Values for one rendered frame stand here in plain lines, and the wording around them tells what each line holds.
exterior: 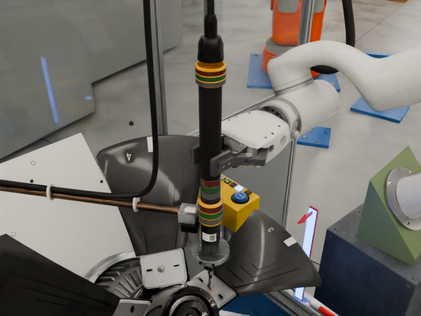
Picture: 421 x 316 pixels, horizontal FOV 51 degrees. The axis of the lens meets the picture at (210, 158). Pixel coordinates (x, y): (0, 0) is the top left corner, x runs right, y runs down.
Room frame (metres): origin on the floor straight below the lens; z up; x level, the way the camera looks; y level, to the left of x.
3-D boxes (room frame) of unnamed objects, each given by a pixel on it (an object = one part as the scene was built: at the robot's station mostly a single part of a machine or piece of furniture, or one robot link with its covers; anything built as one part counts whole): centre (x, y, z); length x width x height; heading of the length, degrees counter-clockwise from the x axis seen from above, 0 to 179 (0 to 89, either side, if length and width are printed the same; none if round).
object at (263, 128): (0.66, -0.08, 1.49); 0.11 x 0.10 x 0.07; 134
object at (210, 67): (0.58, 0.00, 1.64); 0.04 x 0.04 x 0.03
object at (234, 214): (1.04, -0.06, 1.02); 0.16 x 0.10 x 0.11; 44
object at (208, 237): (0.58, 0.00, 1.49); 0.04 x 0.04 x 0.46
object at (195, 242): (0.58, 0.01, 1.33); 0.09 x 0.07 x 0.10; 79
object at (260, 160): (0.61, -0.08, 1.49); 0.08 x 0.06 x 0.01; 14
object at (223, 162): (0.57, -0.03, 1.49); 0.07 x 0.03 x 0.03; 134
